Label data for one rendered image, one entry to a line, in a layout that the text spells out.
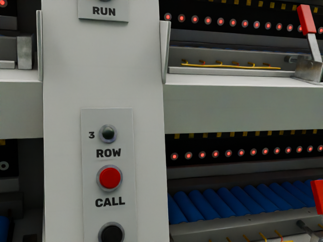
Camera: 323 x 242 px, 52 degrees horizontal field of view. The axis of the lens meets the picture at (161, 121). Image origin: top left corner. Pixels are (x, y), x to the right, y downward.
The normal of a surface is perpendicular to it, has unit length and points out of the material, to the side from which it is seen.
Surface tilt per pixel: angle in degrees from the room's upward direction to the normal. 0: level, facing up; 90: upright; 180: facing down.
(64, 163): 90
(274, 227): 113
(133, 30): 90
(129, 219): 90
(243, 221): 23
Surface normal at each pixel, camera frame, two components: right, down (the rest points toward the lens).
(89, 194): 0.32, -0.09
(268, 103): 0.31, 0.30
